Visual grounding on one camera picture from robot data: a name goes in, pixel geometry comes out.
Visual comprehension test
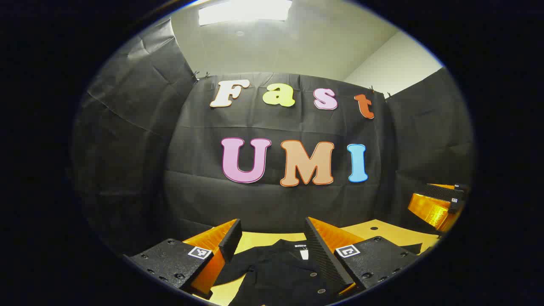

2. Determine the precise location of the black button-up shirt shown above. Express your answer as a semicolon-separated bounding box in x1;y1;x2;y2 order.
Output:
212;239;423;306

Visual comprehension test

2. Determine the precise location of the black backdrop cloth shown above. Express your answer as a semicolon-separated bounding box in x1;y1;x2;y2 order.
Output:
70;17;474;255

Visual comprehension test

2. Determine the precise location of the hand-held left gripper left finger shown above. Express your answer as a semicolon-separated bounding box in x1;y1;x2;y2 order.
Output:
122;218;243;300

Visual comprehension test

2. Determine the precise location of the ceiling light panel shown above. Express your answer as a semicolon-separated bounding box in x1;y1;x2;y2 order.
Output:
198;0;294;26

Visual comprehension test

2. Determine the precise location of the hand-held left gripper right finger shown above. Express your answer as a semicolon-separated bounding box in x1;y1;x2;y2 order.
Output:
303;216;422;297

